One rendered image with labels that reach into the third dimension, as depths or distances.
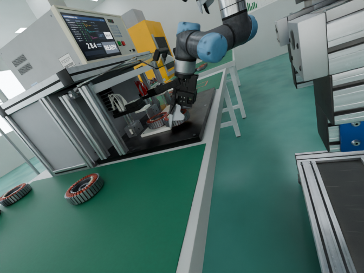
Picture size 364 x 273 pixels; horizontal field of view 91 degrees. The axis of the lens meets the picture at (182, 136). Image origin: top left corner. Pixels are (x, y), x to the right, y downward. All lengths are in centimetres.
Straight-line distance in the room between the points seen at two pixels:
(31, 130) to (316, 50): 97
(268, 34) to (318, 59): 575
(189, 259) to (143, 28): 445
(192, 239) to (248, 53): 588
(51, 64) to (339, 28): 89
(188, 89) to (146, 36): 391
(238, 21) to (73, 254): 71
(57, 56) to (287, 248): 135
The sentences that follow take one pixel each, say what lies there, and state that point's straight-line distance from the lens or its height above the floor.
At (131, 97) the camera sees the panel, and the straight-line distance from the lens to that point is 117.
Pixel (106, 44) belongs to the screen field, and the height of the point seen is 118.
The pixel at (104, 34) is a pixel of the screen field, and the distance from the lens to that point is 99.
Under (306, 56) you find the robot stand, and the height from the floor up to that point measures 94.
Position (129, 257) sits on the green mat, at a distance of 39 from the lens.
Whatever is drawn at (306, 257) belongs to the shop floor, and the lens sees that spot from 116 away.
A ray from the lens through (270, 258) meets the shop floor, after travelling 116.
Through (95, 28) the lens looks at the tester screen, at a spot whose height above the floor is 125.
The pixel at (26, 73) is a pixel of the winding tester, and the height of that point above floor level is 120.
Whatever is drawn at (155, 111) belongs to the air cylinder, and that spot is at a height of 79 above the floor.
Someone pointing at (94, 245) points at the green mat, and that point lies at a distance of 47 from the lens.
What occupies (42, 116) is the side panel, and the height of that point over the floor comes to 102.
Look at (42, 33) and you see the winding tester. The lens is 93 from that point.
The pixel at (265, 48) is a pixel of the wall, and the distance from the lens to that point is 611.
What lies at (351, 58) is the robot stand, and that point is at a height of 92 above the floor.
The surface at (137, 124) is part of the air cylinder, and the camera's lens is 90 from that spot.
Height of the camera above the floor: 101
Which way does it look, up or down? 22 degrees down
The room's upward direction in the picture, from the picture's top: 24 degrees counter-clockwise
